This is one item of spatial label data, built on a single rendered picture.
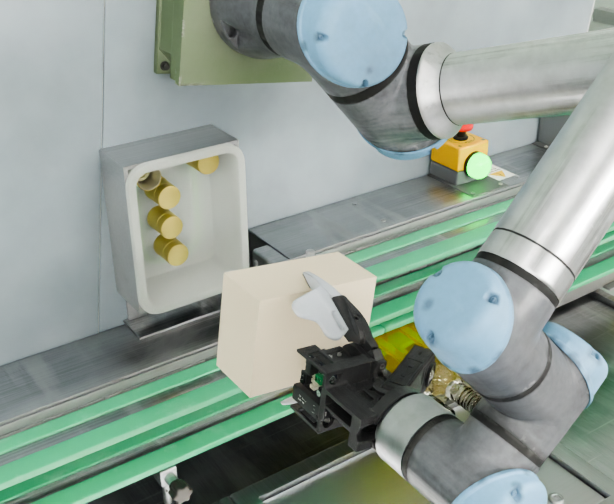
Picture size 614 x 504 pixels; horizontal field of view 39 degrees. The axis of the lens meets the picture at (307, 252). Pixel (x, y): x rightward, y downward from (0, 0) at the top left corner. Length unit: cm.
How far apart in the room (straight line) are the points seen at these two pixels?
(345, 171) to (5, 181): 55
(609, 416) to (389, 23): 82
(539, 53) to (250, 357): 45
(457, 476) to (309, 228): 66
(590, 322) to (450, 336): 114
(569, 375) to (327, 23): 45
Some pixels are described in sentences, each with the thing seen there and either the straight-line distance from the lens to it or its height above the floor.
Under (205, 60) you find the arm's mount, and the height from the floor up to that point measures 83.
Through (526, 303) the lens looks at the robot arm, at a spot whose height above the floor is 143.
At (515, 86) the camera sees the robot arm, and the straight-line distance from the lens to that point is 98.
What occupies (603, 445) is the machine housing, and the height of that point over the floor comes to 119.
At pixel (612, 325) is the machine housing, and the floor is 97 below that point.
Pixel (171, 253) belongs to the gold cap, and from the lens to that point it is 122.
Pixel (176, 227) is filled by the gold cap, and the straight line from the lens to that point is 121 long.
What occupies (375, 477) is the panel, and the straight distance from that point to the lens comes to 131.
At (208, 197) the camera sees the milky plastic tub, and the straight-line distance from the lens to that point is 127.
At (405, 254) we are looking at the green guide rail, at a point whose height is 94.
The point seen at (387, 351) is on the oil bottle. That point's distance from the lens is 128.
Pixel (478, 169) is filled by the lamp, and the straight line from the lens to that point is 149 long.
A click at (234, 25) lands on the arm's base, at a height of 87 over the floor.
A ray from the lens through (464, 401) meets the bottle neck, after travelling 125.
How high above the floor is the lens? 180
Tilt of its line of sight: 47 degrees down
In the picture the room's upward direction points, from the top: 124 degrees clockwise
